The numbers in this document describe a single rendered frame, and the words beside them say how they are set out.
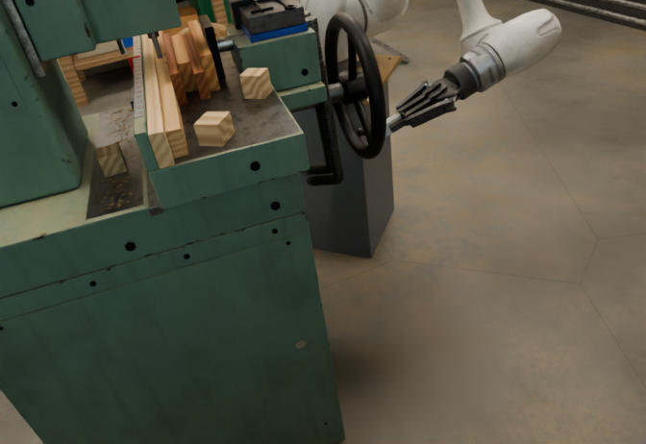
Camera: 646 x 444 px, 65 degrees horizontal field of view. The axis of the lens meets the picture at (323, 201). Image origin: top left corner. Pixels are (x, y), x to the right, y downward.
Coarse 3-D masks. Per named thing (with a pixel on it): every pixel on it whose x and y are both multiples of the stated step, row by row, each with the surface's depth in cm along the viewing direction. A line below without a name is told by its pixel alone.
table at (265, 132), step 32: (224, 64) 95; (192, 96) 84; (224, 96) 83; (288, 96) 88; (320, 96) 90; (192, 128) 74; (256, 128) 72; (288, 128) 71; (192, 160) 66; (224, 160) 68; (256, 160) 69; (288, 160) 71; (160, 192) 67; (192, 192) 69
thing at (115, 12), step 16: (96, 0) 77; (112, 0) 78; (128, 0) 78; (144, 0) 79; (160, 0) 80; (96, 16) 78; (112, 16) 79; (128, 16) 80; (144, 16) 80; (160, 16) 81; (176, 16) 82; (96, 32) 79; (112, 32) 80; (128, 32) 81; (144, 32) 82
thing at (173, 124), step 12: (156, 60) 90; (168, 72) 84; (168, 84) 79; (168, 96) 75; (168, 108) 71; (168, 120) 68; (180, 120) 70; (168, 132) 65; (180, 132) 66; (180, 144) 67; (180, 156) 67
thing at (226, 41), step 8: (200, 16) 89; (208, 24) 84; (208, 32) 83; (208, 40) 84; (216, 40) 84; (224, 40) 88; (232, 40) 88; (216, 48) 85; (224, 48) 88; (232, 48) 89; (216, 56) 85; (216, 64) 86; (216, 72) 87
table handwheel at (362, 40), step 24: (336, 24) 96; (336, 48) 108; (360, 48) 88; (336, 72) 112; (360, 72) 100; (336, 96) 100; (360, 96) 100; (384, 96) 89; (360, 120) 100; (384, 120) 91; (360, 144) 106
